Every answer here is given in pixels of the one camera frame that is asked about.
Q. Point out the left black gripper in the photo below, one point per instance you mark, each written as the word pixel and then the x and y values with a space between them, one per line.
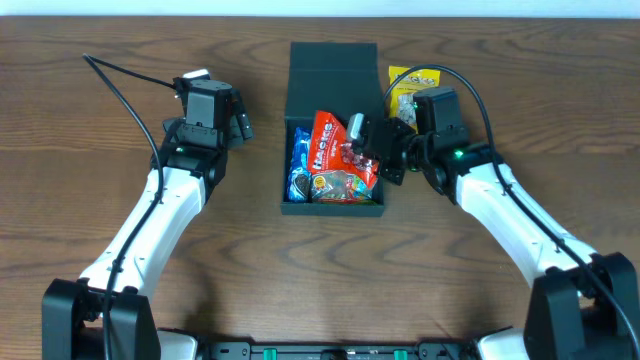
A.
pixel 240 126

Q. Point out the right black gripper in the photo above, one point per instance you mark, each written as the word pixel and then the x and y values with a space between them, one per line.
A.
pixel 378 148

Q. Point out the yellow Hacks candy bag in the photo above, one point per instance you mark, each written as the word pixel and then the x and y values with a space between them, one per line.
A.
pixel 401 96

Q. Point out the red Hacks candy bag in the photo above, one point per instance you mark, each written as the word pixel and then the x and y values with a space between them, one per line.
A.
pixel 331 151

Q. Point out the Haribo sour gummies bag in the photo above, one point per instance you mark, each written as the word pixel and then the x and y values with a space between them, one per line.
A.
pixel 342 187

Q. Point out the blue Oreo cookie pack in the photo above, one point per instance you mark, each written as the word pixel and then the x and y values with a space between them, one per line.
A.
pixel 299 176

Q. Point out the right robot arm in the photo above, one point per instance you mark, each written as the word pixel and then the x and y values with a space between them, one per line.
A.
pixel 583 305

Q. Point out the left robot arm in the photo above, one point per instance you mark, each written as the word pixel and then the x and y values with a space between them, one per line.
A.
pixel 106 313

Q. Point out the dark green open box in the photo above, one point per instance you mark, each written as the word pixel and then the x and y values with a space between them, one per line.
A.
pixel 341 78

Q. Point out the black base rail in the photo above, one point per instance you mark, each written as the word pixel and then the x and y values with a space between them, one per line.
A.
pixel 421 351

